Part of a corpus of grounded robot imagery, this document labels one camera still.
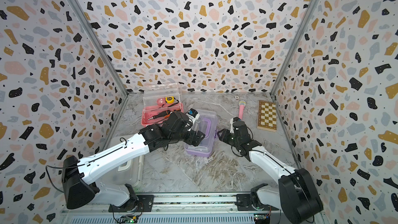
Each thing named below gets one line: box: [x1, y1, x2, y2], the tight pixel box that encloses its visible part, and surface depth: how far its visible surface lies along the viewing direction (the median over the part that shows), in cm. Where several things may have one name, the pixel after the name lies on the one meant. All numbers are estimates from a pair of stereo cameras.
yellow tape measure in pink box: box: [165, 96, 175, 104], surface depth 108 cm
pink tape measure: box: [156, 97, 166, 107], surface depth 108 cm
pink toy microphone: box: [238, 100, 247, 121], surface depth 115 cm
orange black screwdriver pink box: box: [147, 109, 174, 121], surface depth 108 cm
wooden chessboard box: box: [257, 100, 277, 133], surface depth 107 cm
